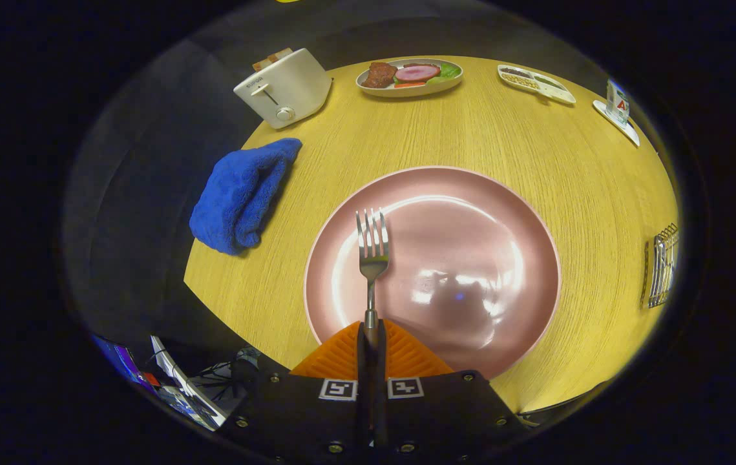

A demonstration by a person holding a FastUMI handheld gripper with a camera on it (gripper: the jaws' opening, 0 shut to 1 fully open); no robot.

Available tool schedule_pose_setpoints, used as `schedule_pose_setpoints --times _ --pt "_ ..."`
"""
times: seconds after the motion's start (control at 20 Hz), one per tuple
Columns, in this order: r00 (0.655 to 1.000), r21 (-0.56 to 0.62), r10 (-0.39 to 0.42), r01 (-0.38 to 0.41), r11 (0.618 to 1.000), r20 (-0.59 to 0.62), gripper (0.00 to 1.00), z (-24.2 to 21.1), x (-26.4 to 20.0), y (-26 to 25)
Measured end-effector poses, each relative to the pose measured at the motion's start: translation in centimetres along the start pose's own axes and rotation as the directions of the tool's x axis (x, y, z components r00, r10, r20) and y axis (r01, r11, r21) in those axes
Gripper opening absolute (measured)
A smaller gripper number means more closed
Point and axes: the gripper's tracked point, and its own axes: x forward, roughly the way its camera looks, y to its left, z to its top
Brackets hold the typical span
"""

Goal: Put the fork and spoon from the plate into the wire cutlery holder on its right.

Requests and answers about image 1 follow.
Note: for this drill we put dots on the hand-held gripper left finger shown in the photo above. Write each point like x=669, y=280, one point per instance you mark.
x=363, y=365

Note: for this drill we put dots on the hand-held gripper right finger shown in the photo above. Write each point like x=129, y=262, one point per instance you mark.
x=380, y=365

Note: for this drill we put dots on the metal fork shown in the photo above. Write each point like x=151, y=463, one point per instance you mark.
x=373, y=258

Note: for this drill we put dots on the pink plate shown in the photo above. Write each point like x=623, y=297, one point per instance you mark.
x=464, y=226

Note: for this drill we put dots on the white flat device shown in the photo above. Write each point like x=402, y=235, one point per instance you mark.
x=190, y=397

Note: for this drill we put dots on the blue towel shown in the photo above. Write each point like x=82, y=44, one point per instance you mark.
x=238, y=194

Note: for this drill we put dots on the glowing screen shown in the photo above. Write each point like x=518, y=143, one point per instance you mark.
x=121, y=361

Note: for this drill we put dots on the white toaster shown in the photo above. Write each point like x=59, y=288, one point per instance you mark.
x=287, y=90

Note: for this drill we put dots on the plate of meat and vegetables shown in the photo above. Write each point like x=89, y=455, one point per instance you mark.
x=410, y=77

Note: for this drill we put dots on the toast slices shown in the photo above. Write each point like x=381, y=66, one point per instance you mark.
x=272, y=59

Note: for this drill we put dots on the divided tray of beans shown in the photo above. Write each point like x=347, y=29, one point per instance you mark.
x=536, y=84

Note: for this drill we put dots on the white square coaster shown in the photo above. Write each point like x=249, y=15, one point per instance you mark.
x=626, y=131

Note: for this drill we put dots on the white drink bottle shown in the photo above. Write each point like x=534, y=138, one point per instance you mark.
x=618, y=103

